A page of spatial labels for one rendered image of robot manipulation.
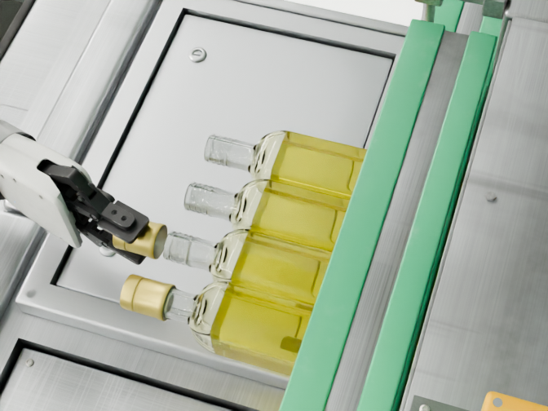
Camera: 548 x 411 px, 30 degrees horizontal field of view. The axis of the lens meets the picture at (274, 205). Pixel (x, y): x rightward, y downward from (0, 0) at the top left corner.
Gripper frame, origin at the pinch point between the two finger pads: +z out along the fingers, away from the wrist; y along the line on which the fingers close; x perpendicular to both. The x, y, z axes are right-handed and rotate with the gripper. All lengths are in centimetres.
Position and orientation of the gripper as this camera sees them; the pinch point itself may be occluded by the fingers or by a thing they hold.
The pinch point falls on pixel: (128, 233)
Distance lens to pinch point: 101.1
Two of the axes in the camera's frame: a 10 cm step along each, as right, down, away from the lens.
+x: 5.5, -7.4, 4.0
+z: 8.4, 4.4, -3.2
